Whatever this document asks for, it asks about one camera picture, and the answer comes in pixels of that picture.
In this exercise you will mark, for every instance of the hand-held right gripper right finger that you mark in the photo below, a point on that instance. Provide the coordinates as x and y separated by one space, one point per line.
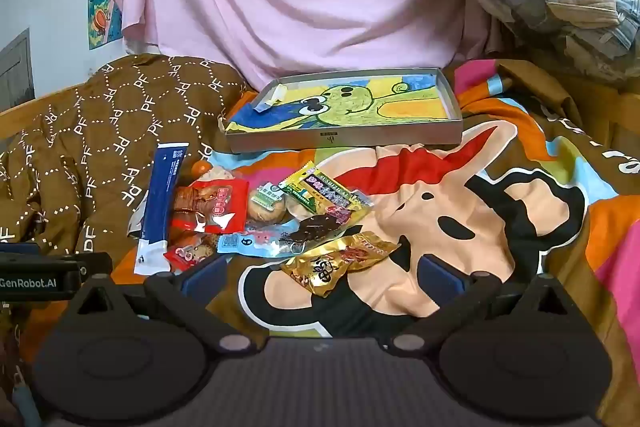
440 279

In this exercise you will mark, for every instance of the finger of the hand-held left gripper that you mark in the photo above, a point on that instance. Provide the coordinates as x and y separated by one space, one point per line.
97 264

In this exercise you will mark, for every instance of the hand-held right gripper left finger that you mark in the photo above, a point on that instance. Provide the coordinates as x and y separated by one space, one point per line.
205 277

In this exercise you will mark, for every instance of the small red label snack packet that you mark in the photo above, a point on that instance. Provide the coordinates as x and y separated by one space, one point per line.
187 254

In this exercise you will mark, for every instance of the pink printed snack packet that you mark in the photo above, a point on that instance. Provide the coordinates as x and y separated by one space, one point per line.
250 242

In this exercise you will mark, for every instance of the large red snack packet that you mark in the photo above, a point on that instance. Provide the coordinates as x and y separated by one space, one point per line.
222 207

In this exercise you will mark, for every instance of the blue and white long packet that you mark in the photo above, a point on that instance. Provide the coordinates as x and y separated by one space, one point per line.
162 197

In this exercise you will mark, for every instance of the biscuit packet with green label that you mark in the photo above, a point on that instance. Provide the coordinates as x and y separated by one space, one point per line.
267 207

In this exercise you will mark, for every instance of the gold snack packet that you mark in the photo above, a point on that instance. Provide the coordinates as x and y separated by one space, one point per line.
332 264

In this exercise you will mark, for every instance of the orange tangerine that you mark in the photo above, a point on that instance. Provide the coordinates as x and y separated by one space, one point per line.
201 168

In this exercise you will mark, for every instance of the clear packet with dark snack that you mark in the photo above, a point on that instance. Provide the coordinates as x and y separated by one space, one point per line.
315 229

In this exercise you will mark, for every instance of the yellow green rice cracker packet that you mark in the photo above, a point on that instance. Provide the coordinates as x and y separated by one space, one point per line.
320 192

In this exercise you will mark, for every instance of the grey cardboard tray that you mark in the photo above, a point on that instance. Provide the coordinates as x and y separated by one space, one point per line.
350 138

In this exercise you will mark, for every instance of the cartoon printed blanket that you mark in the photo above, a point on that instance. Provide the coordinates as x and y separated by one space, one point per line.
475 207

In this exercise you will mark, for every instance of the pale snack packet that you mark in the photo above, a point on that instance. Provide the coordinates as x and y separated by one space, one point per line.
220 173

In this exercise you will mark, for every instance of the brown patterned blanket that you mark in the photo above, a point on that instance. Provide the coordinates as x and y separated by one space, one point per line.
100 132

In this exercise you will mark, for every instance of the cream paper scrap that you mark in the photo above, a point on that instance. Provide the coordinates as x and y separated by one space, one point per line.
272 96

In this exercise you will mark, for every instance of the cartoon drawing paper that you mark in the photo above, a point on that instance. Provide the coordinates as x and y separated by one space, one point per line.
360 99

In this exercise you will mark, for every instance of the wooden bed frame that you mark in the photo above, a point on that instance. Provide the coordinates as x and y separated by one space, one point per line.
30 104

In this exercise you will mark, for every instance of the grey wall panel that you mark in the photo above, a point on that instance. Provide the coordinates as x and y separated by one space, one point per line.
17 72

